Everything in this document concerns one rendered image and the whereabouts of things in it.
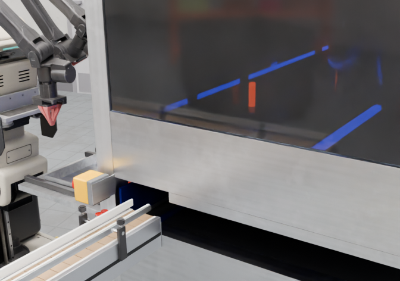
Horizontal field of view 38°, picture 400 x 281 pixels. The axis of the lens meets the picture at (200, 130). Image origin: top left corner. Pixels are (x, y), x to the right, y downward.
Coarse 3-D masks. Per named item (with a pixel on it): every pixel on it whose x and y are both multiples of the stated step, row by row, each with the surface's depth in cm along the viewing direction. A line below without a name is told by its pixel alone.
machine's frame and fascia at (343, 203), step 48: (144, 144) 157; (192, 144) 147; (240, 144) 139; (288, 144) 133; (192, 192) 152; (240, 192) 143; (288, 192) 135; (336, 192) 127; (384, 192) 121; (336, 240) 131; (384, 240) 124
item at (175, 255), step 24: (168, 240) 161; (192, 240) 159; (216, 240) 159; (144, 264) 170; (168, 264) 164; (192, 264) 158; (216, 264) 153; (240, 264) 149; (264, 264) 146; (288, 264) 146
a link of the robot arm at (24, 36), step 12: (0, 0) 184; (0, 12) 182; (12, 12) 185; (0, 24) 185; (12, 24) 183; (24, 24) 185; (12, 36) 185; (24, 36) 183; (36, 36) 186; (24, 48) 185; (36, 48) 183; (48, 48) 187
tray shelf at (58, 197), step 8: (56, 168) 211; (40, 176) 204; (24, 184) 198; (32, 184) 198; (32, 192) 194; (40, 192) 192; (48, 192) 191; (56, 192) 191; (56, 200) 188; (64, 200) 186; (72, 200) 185; (88, 208) 180; (96, 208) 179; (152, 208) 183
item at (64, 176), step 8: (80, 160) 209; (88, 160) 212; (96, 160) 216; (64, 168) 203; (72, 168) 206; (80, 168) 209; (88, 168) 210; (96, 168) 210; (48, 176) 195; (56, 176) 200; (64, 176) 203; (72, 176) 203; (64, 184) 191
